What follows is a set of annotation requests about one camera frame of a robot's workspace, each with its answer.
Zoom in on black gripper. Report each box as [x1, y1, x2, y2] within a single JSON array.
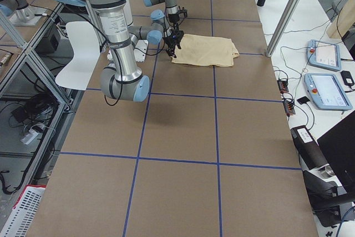
[[168, 13, 179, 31], [164, 29, 184, 57]]

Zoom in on cream long-sleeve printed shirt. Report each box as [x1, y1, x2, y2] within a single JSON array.
[[171, 34, 240, 67]]

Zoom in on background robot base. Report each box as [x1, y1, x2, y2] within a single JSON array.
[[1, 0, 48, 27]]

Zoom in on white plastic chair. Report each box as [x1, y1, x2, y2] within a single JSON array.
[[55, 21, 101, 90]]

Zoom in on orange terminal board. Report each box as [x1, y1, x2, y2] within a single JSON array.
[[277, 79, 289, 94], [283, 99, 296, 117]]

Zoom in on far blue teach pendant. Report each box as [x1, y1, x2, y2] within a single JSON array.
[[307, 39, 342, 71]]

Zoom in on blue teach pendant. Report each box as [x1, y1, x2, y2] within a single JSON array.
[[307, 39, 342, 71], [303, 73, 353, 111]]

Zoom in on near blue teach pendant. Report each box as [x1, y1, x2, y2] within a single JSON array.
[[303, 73, 353, 111]]

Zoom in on white power strip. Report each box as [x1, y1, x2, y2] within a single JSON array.
[[21, 125, 44, 145]]

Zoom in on black power adapter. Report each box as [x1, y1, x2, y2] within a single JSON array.
[[341, 70, 354, 87]]

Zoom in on black monitor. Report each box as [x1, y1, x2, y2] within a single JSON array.
[[317, 112, 354, 192]]

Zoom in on white perforated basket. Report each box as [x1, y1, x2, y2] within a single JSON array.
[[1, 185, 46, 237]]

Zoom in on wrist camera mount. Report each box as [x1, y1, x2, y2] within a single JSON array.
[[177, 7, 188, 19]]

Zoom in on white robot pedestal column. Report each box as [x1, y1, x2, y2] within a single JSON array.
[[99, 0, 139, 67]]

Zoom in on aluminium frame post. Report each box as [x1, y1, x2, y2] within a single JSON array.
[[265, 0, 300, 58]]

